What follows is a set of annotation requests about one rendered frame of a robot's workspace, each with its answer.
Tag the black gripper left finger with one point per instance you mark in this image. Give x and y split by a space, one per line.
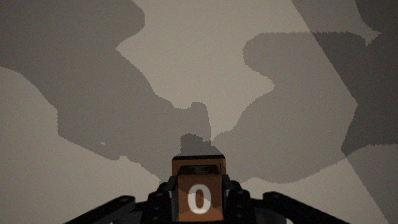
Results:
124 210

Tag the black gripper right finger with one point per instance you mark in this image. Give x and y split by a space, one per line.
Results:
273 209

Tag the brown cube with white 0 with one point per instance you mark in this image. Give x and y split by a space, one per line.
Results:
199 193

